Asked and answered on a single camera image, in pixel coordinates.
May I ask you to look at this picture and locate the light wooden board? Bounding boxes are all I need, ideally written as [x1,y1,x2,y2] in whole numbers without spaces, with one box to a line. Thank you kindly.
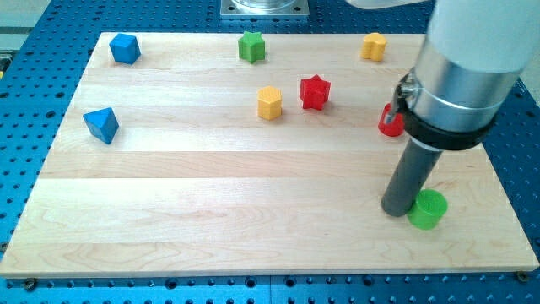
[1,32,538,279]

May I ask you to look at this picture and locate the green cylinder block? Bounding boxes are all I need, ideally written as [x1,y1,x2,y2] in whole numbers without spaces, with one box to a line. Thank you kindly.
[407,189,448,230]

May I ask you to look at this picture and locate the green star block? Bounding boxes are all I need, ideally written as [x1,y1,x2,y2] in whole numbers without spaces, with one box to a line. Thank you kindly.
[238,31,266,63]

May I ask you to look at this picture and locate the yellow heart block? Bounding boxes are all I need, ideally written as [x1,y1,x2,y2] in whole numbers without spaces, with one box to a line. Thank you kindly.
[360,32,387,62]

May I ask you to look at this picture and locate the yellow hexagon block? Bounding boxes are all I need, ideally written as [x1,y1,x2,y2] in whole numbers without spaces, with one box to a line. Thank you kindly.
[257,86,282,120]

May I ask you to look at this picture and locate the blue triangular prism block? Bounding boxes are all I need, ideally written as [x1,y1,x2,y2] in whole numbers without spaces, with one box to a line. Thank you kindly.
[83,107,119,144]

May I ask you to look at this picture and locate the red cylinder block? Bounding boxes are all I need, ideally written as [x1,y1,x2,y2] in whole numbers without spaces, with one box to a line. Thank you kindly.
[378,103,404,137]

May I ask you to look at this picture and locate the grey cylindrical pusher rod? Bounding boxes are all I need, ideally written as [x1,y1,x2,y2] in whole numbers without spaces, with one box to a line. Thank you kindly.
[381,138,442,217]

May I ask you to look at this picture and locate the red star block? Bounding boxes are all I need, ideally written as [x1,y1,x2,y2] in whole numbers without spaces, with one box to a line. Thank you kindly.
[299,74,331,111]

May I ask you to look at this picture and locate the blue perforated metal plate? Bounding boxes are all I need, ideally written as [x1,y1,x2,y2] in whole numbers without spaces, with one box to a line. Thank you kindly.
[1,0,539,303]

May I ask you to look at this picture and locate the blue cube block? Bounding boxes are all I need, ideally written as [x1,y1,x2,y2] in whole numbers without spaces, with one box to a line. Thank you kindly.
[109,33,141,64]

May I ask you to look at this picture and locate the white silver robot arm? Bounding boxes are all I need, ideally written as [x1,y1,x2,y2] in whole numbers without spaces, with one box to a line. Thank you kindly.
[392,0,539,150]

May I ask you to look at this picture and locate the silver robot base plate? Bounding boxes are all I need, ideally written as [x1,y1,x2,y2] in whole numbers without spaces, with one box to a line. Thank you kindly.
[219,0,310,18]

